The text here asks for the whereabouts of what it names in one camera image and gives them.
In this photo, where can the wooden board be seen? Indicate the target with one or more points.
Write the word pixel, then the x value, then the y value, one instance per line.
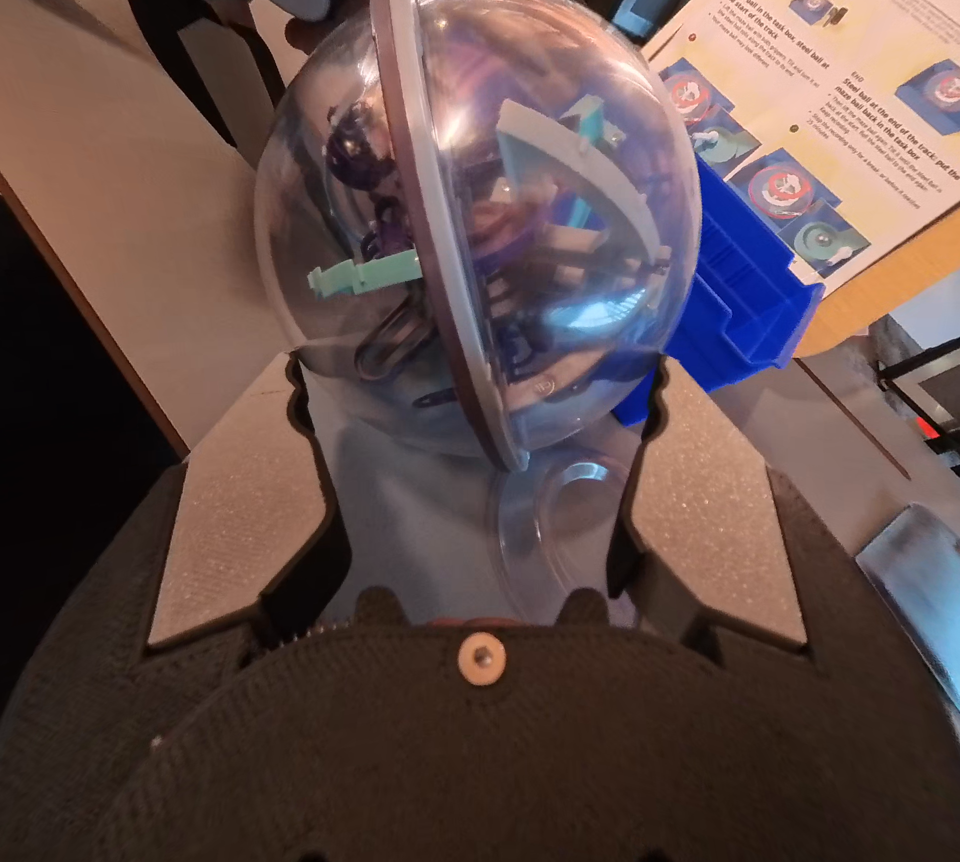
pixel 900 277

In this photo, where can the printed instruction sheet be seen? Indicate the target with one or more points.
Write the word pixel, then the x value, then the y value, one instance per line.
pixel 825 52

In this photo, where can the blue plastic bin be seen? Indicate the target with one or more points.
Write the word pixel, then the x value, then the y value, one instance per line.
pixel 742 322

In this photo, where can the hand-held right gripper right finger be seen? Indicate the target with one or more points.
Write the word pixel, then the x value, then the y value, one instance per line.
pixel 712 517

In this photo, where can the clear plastic ball stand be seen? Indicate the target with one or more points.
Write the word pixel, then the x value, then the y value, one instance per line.
pixel 517 562

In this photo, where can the clear plastic maze ball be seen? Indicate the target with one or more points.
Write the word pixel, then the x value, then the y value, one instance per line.
pixel 525 202

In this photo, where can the shiny grey flat plate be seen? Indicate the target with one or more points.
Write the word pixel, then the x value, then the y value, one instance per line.
pixel 922 592

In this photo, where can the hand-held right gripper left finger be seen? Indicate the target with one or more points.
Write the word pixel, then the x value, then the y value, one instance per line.
pixel 240 525

